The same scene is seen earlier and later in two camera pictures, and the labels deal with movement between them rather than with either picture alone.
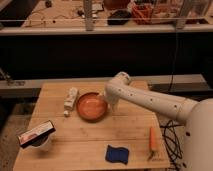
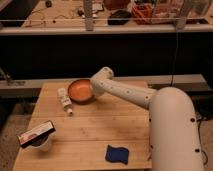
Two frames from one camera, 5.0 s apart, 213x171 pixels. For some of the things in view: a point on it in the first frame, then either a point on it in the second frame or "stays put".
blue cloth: x=117 y=154 stays put
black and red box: x=27 y=138 stays put
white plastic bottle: x=70 y=100 -> x=65 y=100
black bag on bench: x=119 y=17 stays put
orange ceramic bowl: x=91 y=106 -> x=81 y=91
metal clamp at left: x=10 y=82 stays put
